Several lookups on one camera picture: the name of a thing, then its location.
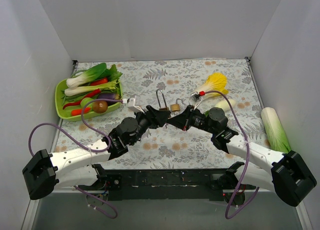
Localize large brass padlock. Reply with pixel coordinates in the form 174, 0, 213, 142
155, 89, 169, 111

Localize small brass padlock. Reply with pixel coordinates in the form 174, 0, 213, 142
170, 98, 184, 112

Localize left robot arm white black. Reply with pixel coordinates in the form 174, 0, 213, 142
22, 105, 171, 200

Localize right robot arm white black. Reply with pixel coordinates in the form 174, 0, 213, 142
167, 106, 317, 206

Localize floral tablecloth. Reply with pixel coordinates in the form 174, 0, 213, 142
48, 59, 281, 170

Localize white radish toy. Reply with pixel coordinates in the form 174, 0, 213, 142
214, 99, 236, 113

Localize yellow napa cabbage toy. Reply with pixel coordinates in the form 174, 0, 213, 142
194, 73, 229, 95

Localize purple eggplant toy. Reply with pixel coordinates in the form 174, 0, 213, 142
97, 93, 121, 100

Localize brown onion toy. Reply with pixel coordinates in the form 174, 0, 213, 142
92, 100, 108, 114

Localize celery stalk toy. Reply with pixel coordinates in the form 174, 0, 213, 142
64, 81, 120, 96

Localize red chili pepper toy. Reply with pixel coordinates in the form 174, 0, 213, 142
63, 89, 102, 109

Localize green lettuce leaf toy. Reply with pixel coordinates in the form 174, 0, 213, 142
103, 64, 122, 84

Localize green apple toy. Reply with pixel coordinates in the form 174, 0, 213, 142
80, 97, 94, 108

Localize bok choy toy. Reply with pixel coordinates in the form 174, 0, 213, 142
66, 63, 107, 89

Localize orange carrot toy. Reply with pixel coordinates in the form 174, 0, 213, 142
70, 107, 91, 116

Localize large green white cabbage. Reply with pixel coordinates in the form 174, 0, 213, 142
261, 107, 291, 153

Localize green plastic tray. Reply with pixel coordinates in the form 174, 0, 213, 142
55, 79, 121, 122

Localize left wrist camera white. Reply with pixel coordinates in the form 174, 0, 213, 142
127, 95, 145, 113

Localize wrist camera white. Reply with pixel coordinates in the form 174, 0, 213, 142
191, 91, 206, 109
127, 95, 145, 113

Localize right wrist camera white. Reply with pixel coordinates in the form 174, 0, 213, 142
191, 91, 206, 109

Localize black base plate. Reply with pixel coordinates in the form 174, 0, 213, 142
79, 166, 238, 201

